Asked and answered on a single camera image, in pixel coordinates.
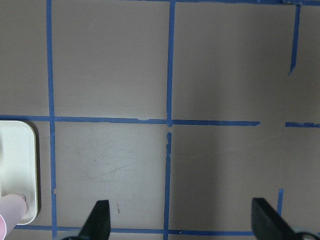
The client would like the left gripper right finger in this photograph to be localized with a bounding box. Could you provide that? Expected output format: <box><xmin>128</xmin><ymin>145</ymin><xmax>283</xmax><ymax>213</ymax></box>
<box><xmin>251</xmin><ymin>197</ymin><xmax>295</xmax><ymax>240</ymax></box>

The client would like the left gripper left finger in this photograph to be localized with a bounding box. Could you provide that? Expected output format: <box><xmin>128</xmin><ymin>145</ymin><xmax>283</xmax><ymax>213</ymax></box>
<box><xmin>77</xmin><ymin>200</ymin><xmax>111</xmax><ymax>240</ymax></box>

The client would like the pink cup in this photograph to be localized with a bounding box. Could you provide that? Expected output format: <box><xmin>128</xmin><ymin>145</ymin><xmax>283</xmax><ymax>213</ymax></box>
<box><xmin>0</xmin><ymin>194</ymin><xmax>27</xmax><ymax>240</ymax></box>

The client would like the cream plastic tray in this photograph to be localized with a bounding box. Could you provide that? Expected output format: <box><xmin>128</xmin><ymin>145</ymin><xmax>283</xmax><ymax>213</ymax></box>
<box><xmin>0</xmin><ymin>120</ymin><xmax>40</xmax><ymax>225</ymax></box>

